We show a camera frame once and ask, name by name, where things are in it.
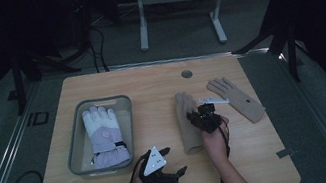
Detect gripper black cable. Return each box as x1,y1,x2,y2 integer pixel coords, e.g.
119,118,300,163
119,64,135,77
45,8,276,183
118,156,152,183
209,117,249,183

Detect grey table grommet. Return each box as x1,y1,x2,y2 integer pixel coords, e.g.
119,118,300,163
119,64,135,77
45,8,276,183
180,68,194,80

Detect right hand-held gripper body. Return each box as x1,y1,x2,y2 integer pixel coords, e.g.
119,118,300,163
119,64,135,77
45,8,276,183
193,93,237,136

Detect beige knit glove with button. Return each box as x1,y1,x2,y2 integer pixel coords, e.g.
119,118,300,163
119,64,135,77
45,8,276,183
205,70,269,131

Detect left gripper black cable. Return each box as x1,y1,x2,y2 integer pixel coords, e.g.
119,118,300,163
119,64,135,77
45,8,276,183
118,156,152,183

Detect grey tape piece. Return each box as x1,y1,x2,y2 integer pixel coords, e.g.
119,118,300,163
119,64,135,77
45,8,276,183
275,146,297,160

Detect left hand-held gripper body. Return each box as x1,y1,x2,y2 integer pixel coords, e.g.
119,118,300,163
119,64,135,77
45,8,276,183
134,142,181,183

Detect purple and white ski glove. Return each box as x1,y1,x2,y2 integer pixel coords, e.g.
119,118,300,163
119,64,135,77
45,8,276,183
80,100,133,171

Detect black metal stand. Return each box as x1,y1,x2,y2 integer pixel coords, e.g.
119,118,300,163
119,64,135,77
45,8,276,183
0,40,89,118
227,10,308,93

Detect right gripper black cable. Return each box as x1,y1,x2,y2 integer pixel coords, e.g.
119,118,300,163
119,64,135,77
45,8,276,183
209,117,249,183

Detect black hanging cables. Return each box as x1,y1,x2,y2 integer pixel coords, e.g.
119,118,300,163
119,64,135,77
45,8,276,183
83,20,112,75

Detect grey plastic bin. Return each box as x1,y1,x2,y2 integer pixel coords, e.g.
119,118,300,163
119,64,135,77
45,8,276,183
57,91,144,183

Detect person's right hand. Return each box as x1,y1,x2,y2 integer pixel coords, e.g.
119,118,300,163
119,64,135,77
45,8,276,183
198,114,237,166

